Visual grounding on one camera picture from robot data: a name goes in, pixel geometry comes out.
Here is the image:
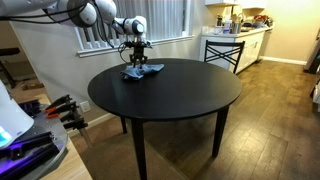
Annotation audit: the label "white window sill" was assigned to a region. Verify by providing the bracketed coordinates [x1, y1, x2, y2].
[77, 34, 195, 59]

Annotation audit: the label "black bracket block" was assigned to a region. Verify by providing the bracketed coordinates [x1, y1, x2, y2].
[18, 99, 43, 118]

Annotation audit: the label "white baseboard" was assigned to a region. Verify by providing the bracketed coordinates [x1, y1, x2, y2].
[259, 55, 308, 66]

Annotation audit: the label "black bench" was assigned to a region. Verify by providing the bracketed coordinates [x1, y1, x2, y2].
[0, 47, 22, 90]

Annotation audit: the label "blue towel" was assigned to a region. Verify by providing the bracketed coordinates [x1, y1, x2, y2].
[119, 63, 165, 81]

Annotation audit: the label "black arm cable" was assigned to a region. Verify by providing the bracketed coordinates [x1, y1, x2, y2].
[0, 0, 134, 65]

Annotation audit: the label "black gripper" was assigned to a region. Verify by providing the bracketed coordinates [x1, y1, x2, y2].
[123, 39, 153, 69]

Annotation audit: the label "clear white jar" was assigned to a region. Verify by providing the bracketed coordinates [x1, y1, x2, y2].
[201, 25, 223, 36]

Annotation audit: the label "tan rug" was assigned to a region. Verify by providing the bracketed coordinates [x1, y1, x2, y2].
[69, 116, 188, 180]

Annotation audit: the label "round black table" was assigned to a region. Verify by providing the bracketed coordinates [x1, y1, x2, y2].
[87, 58, 243, 180]

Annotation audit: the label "white vertical window blinds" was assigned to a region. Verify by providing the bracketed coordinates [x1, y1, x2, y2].
[73, 0, 193, 50]

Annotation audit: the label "grey metal mounting plate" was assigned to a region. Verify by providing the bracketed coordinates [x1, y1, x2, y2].
[0, 103, 70, 180]

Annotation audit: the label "white kitchen counter cabinet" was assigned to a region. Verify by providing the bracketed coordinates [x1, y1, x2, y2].
[198, 26, 274, 74]

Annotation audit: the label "white upper wall cabinet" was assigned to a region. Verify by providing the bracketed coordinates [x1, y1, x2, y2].
[204, 0, 268, 10]

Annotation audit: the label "red kitchen items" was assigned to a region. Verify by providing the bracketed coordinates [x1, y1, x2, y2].
[252, 14, 274, 28]

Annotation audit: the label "black metal chair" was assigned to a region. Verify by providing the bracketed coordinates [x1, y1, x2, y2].
[203, 39, 246, 75]

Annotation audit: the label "black aluminium rail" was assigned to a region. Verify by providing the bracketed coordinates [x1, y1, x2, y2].
[0, 130, 56, 160]
[0, 143, 61, 180]

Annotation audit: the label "white wall outlet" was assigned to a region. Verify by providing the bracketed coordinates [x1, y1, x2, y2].
[79, 100, 92, 114]

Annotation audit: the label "white container blue label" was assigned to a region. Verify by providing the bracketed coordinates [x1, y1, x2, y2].
[222, 18, 233, 35]

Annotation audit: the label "metal pot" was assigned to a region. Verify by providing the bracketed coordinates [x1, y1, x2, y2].
[230, 21, 243, 35]

